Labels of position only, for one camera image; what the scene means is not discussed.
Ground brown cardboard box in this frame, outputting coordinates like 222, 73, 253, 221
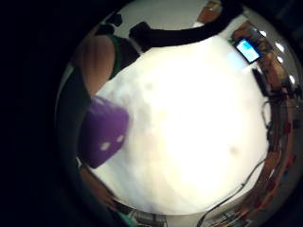
196, 1, 223, 25

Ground smartphone with lit blue screen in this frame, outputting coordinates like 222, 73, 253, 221
233, 36, 263, 65

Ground the person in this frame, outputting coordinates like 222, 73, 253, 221
71, 12, 141, 98

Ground black remote control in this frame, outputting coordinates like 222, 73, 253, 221
252, 67, 270, 97

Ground purple box with white marks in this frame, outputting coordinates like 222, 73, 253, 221
77, 96, 131, 169

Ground black cable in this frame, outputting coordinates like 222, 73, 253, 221
260, 94, 278, 145

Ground grey cable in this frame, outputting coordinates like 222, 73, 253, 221
196, 158, 267, 227

